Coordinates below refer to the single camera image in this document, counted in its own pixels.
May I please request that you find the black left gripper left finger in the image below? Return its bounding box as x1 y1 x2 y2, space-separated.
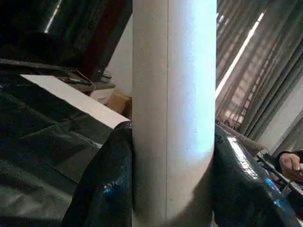
62 121 135 227

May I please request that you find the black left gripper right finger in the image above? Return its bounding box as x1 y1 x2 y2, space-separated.
211 124 303 227

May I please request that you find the white plastic table leg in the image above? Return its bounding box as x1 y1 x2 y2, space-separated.
132 0 218 227

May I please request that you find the bystander bare hand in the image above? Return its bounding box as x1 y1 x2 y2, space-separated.
278 151 303 183

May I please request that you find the brown cardboard box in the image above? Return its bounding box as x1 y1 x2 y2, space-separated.
107 90 133 115

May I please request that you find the window with slatted blinds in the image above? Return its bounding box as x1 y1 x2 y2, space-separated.
215 0 303 142

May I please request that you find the dark red panel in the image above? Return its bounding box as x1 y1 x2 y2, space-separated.
78 0 134 83

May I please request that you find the large black screen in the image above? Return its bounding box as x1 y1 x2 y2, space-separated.
0 0 112 76

